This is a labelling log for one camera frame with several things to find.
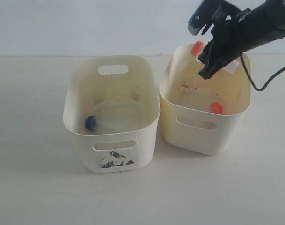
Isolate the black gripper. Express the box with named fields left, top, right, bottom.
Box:
left=197, top=21, right=238, bottom=79

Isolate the cream plastic bin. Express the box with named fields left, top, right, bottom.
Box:
left=63, top=55, right=160, bottom=173
left=159, top=44, right=251, bottom=155

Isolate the blue-capped tube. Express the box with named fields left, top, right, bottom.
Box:
left=85, top=115, right=117, bottom=131

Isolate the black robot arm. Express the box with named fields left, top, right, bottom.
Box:
left=198, top=0, right=285, bottom=79

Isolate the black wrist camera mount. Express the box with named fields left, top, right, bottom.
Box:
left=187, top=0, right=241, bottom=36

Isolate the black cable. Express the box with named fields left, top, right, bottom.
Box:
left=240, top=52, right=285, bottom=92

